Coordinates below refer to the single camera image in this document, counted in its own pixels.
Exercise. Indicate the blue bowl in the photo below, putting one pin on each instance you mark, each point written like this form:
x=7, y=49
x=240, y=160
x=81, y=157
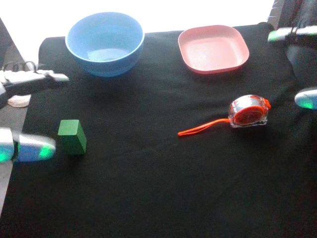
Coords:
x=104, y=42

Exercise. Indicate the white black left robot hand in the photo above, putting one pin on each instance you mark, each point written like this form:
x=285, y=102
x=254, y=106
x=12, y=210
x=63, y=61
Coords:
x=32, y=150

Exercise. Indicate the dark grey chair back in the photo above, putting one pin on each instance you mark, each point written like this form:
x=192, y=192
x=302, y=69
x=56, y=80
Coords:
x=297, y=12

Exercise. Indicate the pink square plate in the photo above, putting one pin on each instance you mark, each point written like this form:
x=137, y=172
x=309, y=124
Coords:
x=213, y=49

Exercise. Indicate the green wooden block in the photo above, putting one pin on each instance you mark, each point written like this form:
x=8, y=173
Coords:
x=73, y=138

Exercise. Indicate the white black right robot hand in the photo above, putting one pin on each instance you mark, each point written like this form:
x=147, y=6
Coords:
x=307, y=33

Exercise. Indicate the person's white shoe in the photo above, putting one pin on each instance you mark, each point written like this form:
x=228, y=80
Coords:
x=19, y=101

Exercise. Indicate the clear orange tape measure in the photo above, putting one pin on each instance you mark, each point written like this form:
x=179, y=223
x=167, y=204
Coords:
x=247, y=114

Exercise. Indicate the black table cloth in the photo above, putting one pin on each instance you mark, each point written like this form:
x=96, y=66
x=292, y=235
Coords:
x=148, y=178

